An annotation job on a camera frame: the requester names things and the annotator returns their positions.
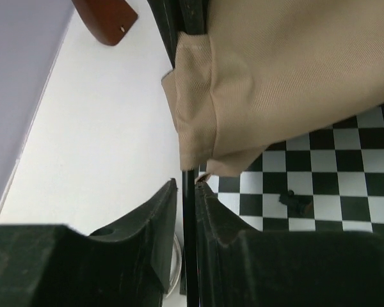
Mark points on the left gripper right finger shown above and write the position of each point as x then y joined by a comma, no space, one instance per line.
241,266

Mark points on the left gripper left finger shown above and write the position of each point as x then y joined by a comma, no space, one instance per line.
125,263

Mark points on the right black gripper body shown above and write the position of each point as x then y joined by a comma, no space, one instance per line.
174,16

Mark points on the black tent pole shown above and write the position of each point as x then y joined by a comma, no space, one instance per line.
189,229

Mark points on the beige fabric pet tent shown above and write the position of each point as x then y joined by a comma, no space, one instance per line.
268,71

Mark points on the brown wooden metronome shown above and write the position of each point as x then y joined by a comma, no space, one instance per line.
107,20

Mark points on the black chess piece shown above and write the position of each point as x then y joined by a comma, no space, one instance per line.
296,203

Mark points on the black white chessboard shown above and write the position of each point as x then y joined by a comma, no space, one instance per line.
340,167

